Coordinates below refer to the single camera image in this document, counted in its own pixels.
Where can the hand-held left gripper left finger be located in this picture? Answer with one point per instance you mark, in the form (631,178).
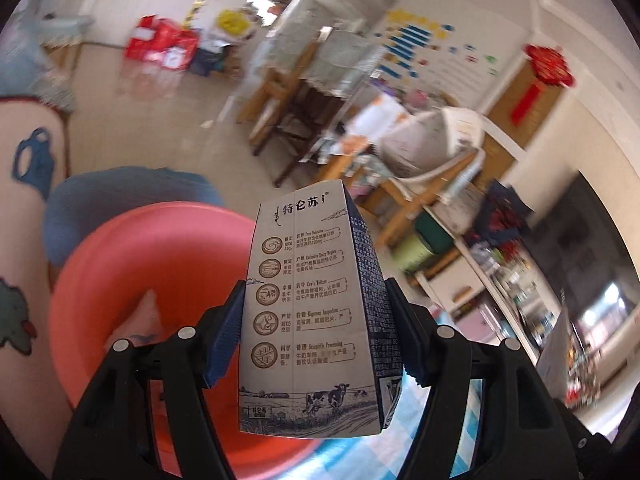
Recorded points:
(227,340)

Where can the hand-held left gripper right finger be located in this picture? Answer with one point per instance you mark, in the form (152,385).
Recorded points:
(407,340)

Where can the white milk carton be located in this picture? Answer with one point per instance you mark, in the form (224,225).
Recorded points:
(300,310)

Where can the pink plastic basin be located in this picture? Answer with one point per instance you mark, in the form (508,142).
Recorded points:
(150,260)

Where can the white low cabinet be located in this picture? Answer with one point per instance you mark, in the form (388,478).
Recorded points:
(460,275)

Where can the light green bin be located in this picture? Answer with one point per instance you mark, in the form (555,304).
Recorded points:
(411,254)

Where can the dark green container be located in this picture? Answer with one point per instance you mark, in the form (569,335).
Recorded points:
(435,230)

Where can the blue checkered tablecloth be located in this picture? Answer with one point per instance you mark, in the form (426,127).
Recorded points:
(350,460)

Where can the dark wrapped red bouquet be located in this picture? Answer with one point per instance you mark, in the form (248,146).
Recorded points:
(500,210)

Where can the blue round stool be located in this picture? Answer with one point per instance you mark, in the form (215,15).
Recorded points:
(100,200)

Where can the grey white bag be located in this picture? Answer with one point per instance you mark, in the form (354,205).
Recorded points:
(420,145)

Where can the black television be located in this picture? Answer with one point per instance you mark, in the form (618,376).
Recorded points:
(590,270)

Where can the cream printed mat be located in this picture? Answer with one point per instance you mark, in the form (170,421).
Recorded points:
(20,235)

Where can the dark wooden chair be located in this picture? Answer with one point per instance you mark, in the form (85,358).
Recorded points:
(305,120)

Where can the table with lace cloth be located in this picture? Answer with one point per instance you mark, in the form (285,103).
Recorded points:
(340,55)

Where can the whiteboard with coloured notes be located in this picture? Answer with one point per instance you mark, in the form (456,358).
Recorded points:
(450,50)

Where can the red cardboard boxes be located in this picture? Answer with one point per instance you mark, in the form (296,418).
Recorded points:
(160,42)

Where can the yellow plastic bag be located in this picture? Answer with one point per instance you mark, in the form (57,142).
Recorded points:
(231,22)

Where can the light blue cloth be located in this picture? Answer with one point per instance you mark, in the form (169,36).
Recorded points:
(25,60)

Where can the red knot wall decoration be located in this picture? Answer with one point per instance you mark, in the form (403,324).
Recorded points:
(547,65)

